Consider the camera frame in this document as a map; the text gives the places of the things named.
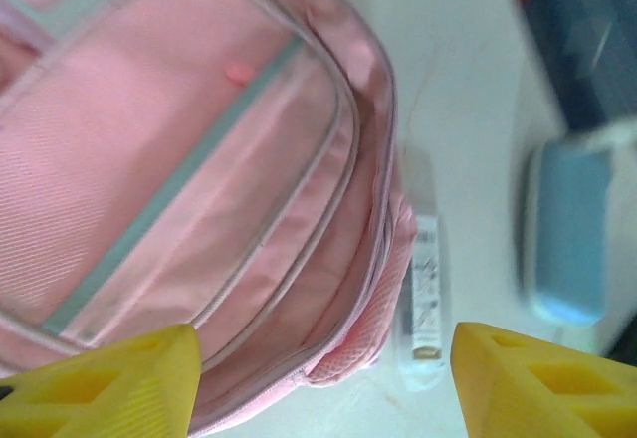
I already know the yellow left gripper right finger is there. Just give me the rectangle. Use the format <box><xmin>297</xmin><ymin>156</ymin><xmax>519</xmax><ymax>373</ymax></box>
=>
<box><xmin>455</xmin><ymin>321</ymin><xmax>637</xmax><ymax>438</ymax></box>

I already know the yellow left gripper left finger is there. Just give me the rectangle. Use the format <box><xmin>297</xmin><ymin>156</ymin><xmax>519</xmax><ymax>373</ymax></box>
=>
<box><xmin>0</xmin><ymin>323</ymin><xmax>203</xmax><ymax>438</ymax></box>

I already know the blue-grey pencil case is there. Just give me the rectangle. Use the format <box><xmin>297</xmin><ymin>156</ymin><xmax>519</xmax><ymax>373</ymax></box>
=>
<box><xmin>517</xmin><ymin>137</ymin><xmax>621</xmax><ymax>329</ymax></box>

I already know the pink student backpack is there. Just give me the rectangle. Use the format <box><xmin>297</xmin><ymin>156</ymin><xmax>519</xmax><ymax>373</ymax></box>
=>
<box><xmin>0</xmin><ymin>0</ymin><xmax>417</xmax><ymax>438</ymax></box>

